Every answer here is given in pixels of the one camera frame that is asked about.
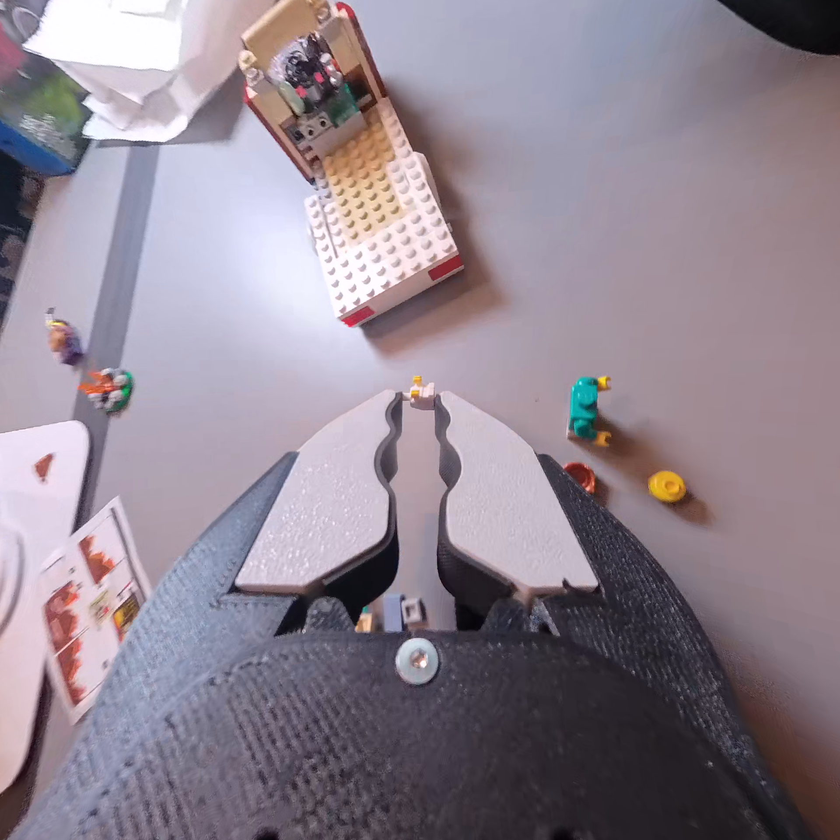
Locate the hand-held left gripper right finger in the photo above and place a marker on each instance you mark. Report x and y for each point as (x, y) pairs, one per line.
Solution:
(518, 518)

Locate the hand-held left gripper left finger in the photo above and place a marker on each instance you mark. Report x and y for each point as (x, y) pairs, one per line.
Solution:
(321, 512)

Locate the green minifigure torso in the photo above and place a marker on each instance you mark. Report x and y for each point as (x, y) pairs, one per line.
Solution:
(584, 407)

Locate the yellow minifigure head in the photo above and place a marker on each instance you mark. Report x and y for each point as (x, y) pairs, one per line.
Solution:
(666, 487)

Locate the lego sticker sheet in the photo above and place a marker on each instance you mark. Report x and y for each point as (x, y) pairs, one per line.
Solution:
(98, 590)

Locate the small lego campfire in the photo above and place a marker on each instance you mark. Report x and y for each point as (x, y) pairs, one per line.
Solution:
(111, 390)

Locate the white book stand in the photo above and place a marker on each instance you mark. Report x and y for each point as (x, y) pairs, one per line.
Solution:
(52, 512)

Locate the white tan lego house model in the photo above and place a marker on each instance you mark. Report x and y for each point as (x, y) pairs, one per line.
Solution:
(380, 249)

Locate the reddish brown lego piece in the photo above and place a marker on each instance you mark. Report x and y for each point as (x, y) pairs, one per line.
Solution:
(44, 469)

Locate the purple minifigure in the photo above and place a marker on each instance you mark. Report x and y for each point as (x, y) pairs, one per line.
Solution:
(65, 344)

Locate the white paper bag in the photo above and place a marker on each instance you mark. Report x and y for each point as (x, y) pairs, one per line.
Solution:
(151, 65)

